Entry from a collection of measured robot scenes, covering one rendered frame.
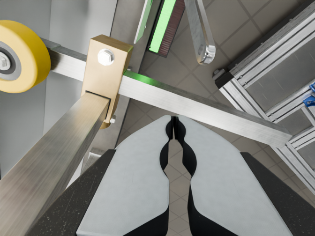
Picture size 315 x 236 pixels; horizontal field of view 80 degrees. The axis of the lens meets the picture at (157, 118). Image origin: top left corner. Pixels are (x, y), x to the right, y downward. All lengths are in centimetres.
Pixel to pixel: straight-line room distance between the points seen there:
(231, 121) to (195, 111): 6
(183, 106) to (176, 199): 161
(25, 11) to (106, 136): 32
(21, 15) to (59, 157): 35
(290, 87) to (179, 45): 60
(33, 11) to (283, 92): 105
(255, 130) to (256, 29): 92
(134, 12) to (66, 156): 31
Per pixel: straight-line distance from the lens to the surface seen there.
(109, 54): 26
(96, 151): 56
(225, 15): 116
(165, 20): 42
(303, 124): 130
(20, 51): 27
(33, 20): 52
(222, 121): 32
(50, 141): 20
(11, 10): 46
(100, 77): 28
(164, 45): 42
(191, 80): 119
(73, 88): 59
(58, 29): 56
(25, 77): 27
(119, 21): 43
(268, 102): 113
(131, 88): 28
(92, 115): 24
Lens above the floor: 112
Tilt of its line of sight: 60 degrees down
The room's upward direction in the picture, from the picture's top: 175 degrees counter-clockwise
